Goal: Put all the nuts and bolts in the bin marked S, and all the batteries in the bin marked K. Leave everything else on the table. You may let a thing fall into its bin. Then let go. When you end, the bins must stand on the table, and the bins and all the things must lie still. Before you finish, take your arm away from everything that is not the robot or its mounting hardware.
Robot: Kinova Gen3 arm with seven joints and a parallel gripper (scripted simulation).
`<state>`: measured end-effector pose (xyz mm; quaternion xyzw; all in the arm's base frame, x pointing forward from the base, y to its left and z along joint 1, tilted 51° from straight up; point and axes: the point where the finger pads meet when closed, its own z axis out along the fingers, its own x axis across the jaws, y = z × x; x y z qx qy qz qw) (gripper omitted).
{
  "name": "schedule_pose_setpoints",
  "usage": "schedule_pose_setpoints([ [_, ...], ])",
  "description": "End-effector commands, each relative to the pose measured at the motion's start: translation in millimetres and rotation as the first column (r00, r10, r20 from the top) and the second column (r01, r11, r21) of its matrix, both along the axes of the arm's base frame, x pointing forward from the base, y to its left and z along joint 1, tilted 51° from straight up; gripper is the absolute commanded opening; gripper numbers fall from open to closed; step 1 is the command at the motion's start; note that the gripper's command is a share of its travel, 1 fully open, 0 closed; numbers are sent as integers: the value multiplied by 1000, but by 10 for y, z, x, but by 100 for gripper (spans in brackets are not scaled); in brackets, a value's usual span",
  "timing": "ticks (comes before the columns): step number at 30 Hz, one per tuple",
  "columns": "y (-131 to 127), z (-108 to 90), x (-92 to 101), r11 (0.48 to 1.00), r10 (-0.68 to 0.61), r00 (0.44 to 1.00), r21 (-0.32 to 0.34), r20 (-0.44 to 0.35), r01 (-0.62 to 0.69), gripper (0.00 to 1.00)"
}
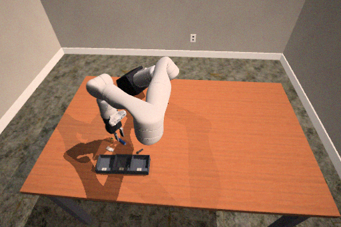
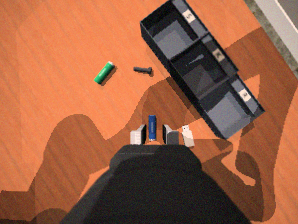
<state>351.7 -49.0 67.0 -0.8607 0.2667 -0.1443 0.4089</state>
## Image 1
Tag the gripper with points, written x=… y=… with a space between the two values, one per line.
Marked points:
x=112 y=120

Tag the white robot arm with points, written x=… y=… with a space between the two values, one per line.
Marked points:
x=148 y=116

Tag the dark grey rack of three bins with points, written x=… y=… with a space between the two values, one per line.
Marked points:
x=139 y=162

